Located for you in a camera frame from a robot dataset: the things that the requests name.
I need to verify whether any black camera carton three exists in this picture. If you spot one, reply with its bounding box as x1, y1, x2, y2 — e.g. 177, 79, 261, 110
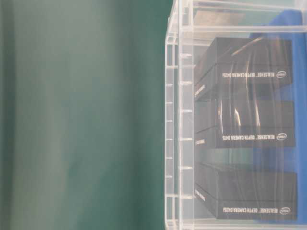
194, 162, 297, 221

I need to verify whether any clear plastic storage box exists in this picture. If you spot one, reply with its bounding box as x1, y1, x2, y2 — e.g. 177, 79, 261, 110
164, 0, 307, 230

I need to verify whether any black camera carton two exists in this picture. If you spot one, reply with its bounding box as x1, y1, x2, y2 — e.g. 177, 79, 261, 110
194, 99, 295, 150

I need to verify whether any green table cloth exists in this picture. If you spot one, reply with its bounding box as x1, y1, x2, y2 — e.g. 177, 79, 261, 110
0, 0, 172, 230

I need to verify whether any black camera carton one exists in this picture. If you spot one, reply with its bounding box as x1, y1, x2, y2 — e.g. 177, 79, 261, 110
194, 37, 293, 100

